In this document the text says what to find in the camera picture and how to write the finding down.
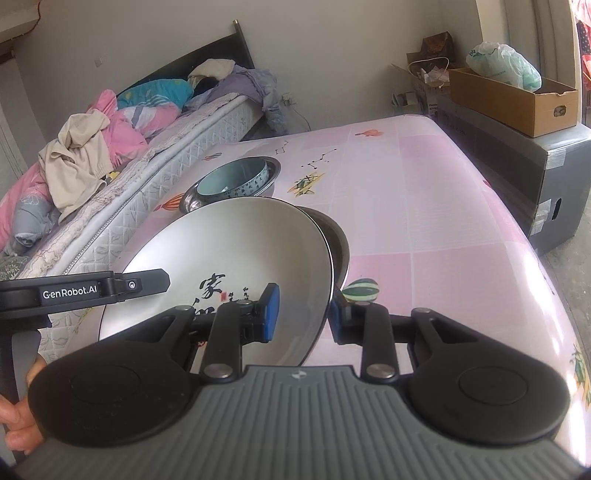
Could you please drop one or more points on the grey storage box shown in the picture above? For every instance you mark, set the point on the grey storage box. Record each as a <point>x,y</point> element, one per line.
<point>544,181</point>

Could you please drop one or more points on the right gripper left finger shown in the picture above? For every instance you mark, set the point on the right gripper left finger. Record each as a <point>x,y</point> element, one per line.
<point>236,324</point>

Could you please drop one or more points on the long cardboard box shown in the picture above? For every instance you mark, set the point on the long cardboard box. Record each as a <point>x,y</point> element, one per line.
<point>552,108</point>

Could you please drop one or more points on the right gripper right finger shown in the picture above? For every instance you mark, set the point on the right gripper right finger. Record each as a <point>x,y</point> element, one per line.
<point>368,325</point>

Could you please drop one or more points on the open cardboard box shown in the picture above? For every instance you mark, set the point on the open cardboard box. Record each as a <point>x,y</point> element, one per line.
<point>418,86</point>

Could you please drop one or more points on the green white plastic bag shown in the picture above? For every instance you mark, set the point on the green white plastic bag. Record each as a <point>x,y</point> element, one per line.
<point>502,63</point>

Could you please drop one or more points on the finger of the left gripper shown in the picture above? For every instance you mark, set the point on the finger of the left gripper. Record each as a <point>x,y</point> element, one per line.
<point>139,284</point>

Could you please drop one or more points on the pink blanket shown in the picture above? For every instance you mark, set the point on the pink blanket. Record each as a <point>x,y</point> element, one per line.
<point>28,214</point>

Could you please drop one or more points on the pink patterned tablecloth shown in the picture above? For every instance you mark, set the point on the pink patterned tablecloth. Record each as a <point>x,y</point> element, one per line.
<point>425,229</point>

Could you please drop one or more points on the large steel basin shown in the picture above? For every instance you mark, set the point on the large steel basin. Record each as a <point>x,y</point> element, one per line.
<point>337,241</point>

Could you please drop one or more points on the cream garment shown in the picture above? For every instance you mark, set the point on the cream garment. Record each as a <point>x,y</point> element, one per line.
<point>75,163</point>

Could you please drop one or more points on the white ceramic plate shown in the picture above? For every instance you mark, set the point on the white ceramic plate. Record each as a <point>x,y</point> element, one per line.
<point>230,251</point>

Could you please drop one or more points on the quilted white mattress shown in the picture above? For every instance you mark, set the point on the quilted white mattress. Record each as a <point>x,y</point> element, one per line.
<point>97,234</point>

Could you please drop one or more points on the purple grey bedsheet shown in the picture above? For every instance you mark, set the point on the purple grey bedsheet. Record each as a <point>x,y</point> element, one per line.
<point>215,78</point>

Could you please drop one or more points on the person's left hand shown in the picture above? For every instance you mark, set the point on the person's left hand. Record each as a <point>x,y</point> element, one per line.
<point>23,434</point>

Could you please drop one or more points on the teal ceramic bowl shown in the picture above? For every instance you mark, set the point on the teal ceramic bowl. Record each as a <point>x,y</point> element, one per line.
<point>242,177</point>

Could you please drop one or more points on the small steel bowl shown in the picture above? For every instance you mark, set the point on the small steel bowl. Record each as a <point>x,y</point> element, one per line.
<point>190,201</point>

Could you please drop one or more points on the black bed frame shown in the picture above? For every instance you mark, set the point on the black bed frame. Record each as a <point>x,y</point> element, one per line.
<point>188,83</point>

